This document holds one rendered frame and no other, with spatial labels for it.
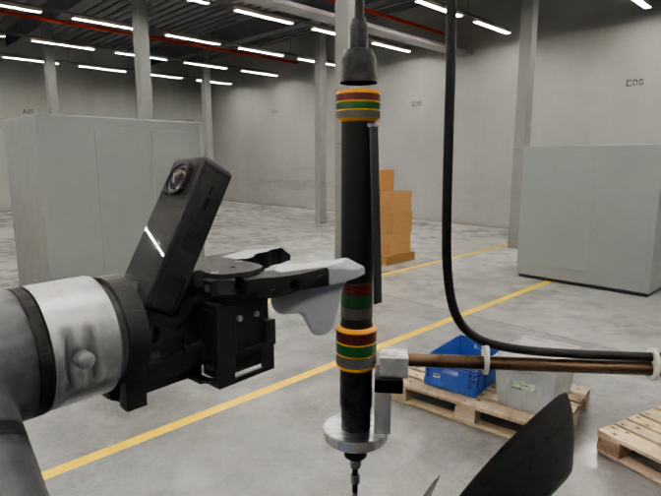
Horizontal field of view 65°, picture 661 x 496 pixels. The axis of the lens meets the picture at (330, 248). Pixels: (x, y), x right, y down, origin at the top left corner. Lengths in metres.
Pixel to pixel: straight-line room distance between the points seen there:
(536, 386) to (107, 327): 3.38
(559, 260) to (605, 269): 0.62
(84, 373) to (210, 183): 0.14
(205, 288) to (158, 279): 0.03
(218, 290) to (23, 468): 0.15
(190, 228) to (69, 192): 6.29
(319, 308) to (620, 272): 7.49
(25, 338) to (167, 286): 0.09
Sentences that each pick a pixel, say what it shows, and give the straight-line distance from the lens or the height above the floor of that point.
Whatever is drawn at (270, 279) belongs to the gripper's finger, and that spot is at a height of 1.67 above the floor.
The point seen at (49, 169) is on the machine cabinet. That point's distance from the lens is 6.58.
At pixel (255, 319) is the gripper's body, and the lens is 0.39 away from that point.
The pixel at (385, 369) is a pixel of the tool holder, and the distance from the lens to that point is 0.55.
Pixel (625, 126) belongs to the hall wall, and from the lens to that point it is 13.08.
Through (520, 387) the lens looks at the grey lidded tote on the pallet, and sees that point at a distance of 3.64.
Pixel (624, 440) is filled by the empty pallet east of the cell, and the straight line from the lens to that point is 3.63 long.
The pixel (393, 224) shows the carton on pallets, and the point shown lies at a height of 0.68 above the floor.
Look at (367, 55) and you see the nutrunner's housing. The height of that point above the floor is 1.85.
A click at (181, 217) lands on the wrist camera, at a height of 1.71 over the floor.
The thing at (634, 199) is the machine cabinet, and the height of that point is 1.26.
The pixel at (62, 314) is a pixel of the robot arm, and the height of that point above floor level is 1.67.
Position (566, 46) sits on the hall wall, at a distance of 13.76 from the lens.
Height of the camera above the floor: 1.75
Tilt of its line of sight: 10 degrees down
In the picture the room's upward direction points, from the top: straight up
